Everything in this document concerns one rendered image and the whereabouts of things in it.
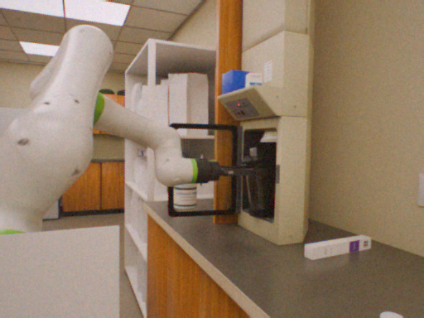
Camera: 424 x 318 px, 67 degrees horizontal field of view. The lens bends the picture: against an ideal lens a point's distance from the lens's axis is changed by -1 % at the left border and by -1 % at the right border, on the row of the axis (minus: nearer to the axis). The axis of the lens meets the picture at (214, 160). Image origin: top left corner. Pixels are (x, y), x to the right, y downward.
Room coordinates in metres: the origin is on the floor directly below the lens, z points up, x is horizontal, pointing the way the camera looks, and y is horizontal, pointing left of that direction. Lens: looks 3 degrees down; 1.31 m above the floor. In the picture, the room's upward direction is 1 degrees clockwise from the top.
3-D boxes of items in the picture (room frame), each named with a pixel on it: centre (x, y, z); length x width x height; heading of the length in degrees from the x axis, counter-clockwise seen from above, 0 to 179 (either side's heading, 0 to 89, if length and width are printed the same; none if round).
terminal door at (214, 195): (1.39, 0.05, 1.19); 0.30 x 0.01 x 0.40; 106
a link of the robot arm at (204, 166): (1.19, 0.05, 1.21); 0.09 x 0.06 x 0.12; 23
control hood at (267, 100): (1.28, -0.12, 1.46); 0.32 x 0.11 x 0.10; 23
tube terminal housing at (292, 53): (1.35, -0.29, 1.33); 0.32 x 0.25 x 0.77; 23
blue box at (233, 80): (1.35, -0.09, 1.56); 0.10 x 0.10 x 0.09; 23
